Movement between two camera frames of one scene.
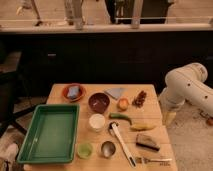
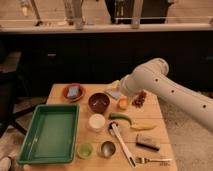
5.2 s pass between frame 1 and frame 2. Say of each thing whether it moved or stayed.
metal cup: stayed
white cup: stayed
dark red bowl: stayed
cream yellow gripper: moved
